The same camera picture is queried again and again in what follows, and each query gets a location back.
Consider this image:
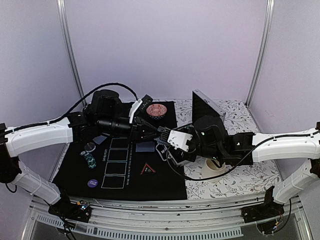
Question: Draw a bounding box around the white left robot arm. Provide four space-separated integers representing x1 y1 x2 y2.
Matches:
0 89 156 217

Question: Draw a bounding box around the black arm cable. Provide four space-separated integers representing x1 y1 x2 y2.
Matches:
0 82 140 135
166 133 320 180

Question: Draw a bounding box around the blue playing card deck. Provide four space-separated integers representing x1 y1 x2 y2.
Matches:
154 133 170 146

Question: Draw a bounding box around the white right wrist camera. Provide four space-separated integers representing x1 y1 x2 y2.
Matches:
167 130 193 152

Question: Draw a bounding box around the black poker table mat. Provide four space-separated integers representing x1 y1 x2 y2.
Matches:
51 100 188 201

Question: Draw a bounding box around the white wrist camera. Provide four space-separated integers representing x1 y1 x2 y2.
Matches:
167 130 193 152
128 94 153 124

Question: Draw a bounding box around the green blue poker chip stack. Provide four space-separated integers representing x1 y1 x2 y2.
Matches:
80 151 97 169

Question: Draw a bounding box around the red patterned ceramic bowl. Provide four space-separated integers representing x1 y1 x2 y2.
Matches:
146 103 168 120

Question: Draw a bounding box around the white ceramic mug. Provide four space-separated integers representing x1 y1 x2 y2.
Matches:
201 158 226 180

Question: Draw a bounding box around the red triangular all-in marker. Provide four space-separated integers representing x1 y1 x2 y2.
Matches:
140 163 156 175

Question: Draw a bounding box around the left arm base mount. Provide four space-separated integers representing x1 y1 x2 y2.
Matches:
48 195 92 223

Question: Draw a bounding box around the clear acrylic dealer button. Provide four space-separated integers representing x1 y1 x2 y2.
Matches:
84 142 96 153

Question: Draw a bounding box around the right aluminium frame post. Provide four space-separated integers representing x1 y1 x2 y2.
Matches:
245 0 275 109

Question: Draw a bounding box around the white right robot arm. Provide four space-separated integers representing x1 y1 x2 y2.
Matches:
157 115 320 218

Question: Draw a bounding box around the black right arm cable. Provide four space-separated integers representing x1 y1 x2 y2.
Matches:
166 133 320 180

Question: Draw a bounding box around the dealt blue card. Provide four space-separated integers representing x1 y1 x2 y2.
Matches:
92 134 109 145
135 141 155 153

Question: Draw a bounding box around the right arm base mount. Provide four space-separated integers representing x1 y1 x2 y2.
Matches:
241 186 285 235

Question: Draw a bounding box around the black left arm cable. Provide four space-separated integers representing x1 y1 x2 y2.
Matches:
0 82 140 135

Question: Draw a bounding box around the aluminium front rail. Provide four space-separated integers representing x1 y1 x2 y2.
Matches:
21 193 316 240

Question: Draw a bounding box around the purple small blind button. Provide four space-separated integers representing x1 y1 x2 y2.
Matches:
87 179 99 188

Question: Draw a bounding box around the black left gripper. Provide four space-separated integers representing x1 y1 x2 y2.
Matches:
97 114 161 145

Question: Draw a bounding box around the left aluminium frame post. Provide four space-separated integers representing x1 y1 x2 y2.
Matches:
56 0 85 98

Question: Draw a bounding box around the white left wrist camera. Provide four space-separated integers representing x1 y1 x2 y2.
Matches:
128 94 153 124

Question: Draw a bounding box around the aluminium frame post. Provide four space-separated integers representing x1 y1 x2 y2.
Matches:
56 0 85 98
245 0 275 109

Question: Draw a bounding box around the floral white tablecloth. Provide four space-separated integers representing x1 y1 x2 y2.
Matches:
86 98 281 200

